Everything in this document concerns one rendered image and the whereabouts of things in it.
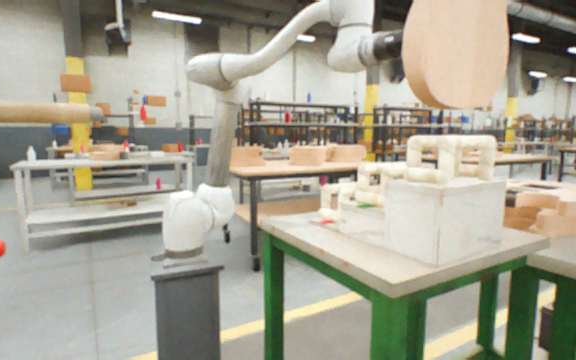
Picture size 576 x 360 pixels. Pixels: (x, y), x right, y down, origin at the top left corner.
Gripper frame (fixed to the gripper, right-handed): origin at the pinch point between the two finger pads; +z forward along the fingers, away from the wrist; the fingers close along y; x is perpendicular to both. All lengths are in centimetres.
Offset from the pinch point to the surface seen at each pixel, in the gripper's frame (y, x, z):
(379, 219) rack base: 13.9, -45.6, -6.6
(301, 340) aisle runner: -32, -147, -100
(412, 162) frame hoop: 10.3, -30.9, -0.8
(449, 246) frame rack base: 10, -48, 10
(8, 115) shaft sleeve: 87, -22, -13
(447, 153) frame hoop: 10.1, -28.2, 7.7
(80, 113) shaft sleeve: 78, -21, -12
